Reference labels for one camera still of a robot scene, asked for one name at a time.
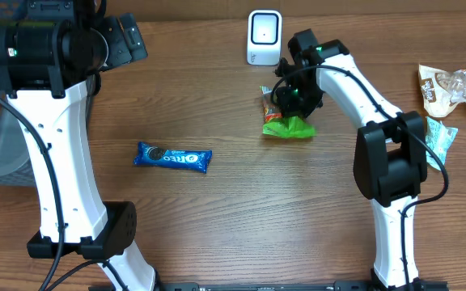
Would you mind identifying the green snack packet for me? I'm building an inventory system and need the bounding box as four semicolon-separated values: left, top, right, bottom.
260;86;316;139

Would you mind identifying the blue Oreo cookie pack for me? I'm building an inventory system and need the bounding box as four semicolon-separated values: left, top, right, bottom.
133;141;213;173

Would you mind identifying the beige paper pouch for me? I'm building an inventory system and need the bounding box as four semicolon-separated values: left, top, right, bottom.
418;65;466;118

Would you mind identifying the teal snack packet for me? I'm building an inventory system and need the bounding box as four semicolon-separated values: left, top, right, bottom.
426;116;459;165

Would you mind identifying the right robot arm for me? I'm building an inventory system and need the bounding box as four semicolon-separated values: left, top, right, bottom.
270;29;427;290

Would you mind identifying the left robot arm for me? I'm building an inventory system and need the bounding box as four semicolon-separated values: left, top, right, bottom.
0;1;160;290

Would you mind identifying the white barcode scanner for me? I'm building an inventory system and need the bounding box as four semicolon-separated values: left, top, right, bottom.
247;10;282;66

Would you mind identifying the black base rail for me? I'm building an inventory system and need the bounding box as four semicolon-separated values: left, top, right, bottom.
87;280;449;291

